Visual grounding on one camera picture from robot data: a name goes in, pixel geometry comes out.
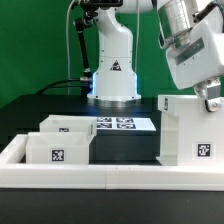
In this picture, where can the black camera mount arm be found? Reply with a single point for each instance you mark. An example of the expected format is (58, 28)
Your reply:
(90, 8)

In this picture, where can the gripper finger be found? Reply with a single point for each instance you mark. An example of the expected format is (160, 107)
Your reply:
(209, 91)

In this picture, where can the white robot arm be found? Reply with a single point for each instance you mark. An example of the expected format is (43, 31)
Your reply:
(114, 80)

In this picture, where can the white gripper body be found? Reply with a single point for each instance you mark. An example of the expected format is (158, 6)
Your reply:
(203, 58)

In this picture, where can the fiducial marker sheet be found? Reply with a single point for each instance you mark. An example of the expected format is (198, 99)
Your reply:
(125, 123)

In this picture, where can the white drawer cabinet box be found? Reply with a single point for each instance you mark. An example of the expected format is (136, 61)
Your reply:
(190, 135)

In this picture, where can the white drawer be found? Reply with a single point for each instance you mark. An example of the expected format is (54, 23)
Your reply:
(58, 148)
(61, 123)

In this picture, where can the white U-shaped frame wall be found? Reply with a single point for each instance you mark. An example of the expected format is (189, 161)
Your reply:
(14, 173)

